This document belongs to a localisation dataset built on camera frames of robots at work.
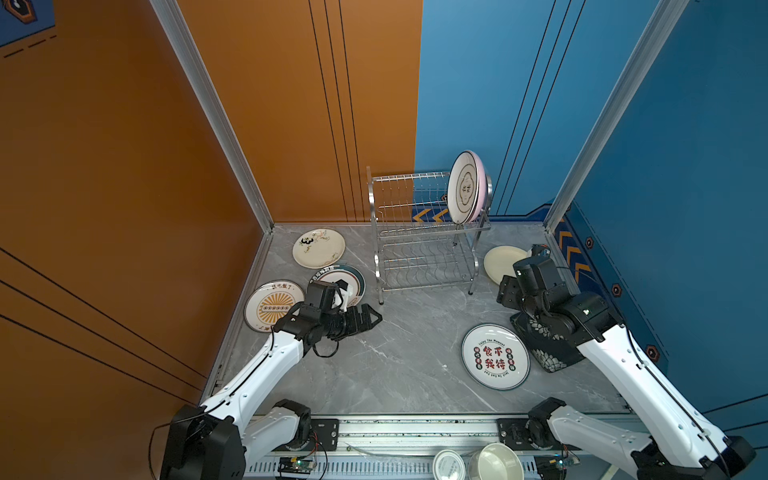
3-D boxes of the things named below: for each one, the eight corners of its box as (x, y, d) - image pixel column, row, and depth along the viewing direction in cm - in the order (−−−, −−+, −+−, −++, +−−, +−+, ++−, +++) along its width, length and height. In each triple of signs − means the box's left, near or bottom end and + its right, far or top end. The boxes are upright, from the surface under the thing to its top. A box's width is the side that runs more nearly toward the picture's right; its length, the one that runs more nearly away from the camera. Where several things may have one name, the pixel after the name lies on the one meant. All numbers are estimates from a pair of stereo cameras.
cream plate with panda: (289, 268, 109) (288, 265, 107) (300, 232, 121) (298, 228, 119) (342, 268, 109) (341, 264, 107) (347, 232, 121) (346, 228, 119)
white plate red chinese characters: (467, 390, 82) (468, 388, 80) (458, 327, 94) (459, 323, 92) (536, 390, 82) (539, 388, 80) (518, 327, 94) (520, 323, 92)
